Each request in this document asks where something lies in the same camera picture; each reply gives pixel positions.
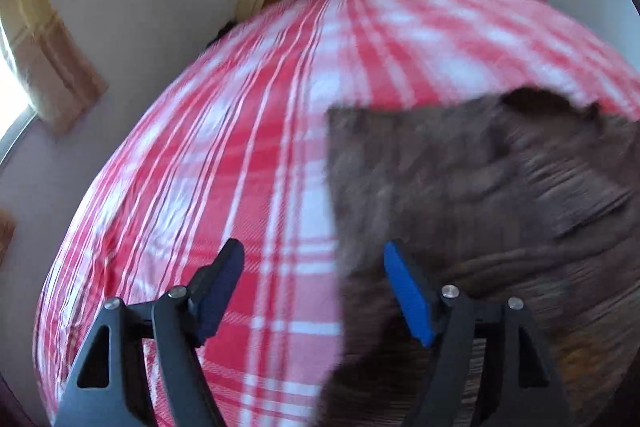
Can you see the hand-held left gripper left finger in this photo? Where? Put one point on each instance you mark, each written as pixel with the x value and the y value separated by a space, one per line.
pixel 220 292

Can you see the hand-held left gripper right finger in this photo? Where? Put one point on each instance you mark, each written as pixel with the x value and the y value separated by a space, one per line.
pixel 407 292

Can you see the brown knit sweater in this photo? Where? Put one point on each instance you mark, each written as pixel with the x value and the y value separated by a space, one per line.
pixel 450 182

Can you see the red plaid bed sheet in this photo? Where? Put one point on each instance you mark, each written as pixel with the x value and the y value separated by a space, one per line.
pixel 225 157

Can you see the side window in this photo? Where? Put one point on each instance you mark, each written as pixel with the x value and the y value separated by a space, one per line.
pixel 12 107

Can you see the yellow side window curtain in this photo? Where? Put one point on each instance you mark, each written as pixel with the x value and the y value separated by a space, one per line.
pixel 45 57

